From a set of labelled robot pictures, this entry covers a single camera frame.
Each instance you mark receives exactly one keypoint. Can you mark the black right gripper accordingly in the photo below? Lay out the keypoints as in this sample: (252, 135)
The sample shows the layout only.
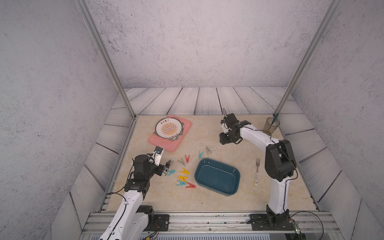
(222, 140)

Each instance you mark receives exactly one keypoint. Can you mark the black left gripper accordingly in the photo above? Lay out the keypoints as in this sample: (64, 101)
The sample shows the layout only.
(160, 170)

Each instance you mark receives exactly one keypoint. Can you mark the yellow clothespin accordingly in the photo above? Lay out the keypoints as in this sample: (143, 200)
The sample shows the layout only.
(183, 178)
(184, 171)

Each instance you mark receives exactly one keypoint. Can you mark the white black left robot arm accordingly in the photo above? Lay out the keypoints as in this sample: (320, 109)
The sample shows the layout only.
(132, 217)

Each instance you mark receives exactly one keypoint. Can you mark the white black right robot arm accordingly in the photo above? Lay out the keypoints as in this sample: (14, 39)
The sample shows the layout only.
(279, 163)

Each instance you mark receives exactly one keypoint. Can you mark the teal plastic storage box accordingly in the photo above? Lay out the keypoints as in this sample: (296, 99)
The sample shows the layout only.
(218, 177)

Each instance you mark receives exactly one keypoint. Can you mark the pink plastic tray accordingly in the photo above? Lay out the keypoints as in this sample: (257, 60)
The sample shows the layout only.
(167, 145)

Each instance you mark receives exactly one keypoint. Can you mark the green checked folded cloth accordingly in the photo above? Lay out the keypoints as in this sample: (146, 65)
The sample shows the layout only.
(179, 135)

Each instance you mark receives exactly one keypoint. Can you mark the white plate orange sunburst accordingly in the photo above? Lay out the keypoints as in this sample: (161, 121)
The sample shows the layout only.
(168, 127)

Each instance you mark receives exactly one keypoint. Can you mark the olive drinking glass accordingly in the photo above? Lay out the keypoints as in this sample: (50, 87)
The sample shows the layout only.
(270, 129)

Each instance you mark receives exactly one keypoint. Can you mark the teal pen in glass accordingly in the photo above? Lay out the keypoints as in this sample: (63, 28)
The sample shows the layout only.
(275, 118)

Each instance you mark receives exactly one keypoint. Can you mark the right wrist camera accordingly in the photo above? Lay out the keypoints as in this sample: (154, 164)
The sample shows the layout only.
(224, 126)

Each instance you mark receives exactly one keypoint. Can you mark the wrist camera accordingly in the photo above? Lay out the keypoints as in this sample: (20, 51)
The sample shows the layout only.
(224, 126)
(158, 155)

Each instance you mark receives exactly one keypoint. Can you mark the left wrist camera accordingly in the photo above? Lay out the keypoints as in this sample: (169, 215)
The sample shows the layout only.
(158, 155)

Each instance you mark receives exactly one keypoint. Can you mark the fork with white handle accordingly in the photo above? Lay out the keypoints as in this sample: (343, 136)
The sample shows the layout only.
(258, 162)

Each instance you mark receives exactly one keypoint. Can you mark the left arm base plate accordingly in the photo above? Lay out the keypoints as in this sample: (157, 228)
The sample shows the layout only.
(159, 222)

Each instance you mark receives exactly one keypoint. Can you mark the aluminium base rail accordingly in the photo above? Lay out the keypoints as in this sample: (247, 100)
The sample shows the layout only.
(232, 226)

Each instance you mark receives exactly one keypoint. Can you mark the right aluminium frame post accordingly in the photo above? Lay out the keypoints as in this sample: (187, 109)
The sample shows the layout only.
(321, 30)

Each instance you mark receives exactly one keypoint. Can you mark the aluminium frame post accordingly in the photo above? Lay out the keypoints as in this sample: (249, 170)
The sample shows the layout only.
(86, 14)
(321, 30)

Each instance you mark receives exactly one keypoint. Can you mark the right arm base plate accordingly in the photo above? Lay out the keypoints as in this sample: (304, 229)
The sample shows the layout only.
(271, 222)

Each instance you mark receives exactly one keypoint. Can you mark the left aluminium frame post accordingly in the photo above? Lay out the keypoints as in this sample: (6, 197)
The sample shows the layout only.
(86, 14)

